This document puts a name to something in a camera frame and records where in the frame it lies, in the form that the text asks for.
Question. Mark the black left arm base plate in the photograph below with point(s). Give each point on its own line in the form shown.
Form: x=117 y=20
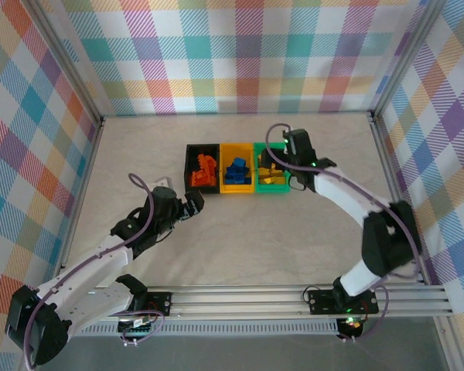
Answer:
x=158 y=303

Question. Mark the aluminium frame post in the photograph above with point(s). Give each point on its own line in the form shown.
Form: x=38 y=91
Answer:
x=406 y=58
x=69 y=63

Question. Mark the aluminium mounting rail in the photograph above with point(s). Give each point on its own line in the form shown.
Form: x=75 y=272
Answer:
x=236 y=303

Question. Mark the long orange lego brick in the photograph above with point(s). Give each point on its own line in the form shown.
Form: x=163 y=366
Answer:
x=196 y=179
x=207 y=163
x=209 y=179

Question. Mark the black plastic bin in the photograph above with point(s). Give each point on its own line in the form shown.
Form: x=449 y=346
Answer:
x=187 y=166

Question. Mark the green plastic bin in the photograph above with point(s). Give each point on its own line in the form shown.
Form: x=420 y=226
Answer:
x=272 y=189

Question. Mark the long blue lego brick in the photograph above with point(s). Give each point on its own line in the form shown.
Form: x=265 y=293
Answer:
x=241 y=178

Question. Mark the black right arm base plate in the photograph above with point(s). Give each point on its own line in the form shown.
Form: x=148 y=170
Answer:
x=321 y=301

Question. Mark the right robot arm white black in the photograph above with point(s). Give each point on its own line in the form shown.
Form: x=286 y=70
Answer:
x=344 y=193

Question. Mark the yellow plastic bin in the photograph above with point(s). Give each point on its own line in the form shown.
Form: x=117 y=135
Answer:
x=236 y=189

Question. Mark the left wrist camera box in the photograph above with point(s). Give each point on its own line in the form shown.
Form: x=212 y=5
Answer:
x=163 y=181

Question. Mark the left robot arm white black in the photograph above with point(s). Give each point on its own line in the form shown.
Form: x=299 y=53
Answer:
x=85 y=270

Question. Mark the aluminium side rail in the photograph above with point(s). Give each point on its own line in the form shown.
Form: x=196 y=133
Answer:
x=86 y=174
x=390 y=174

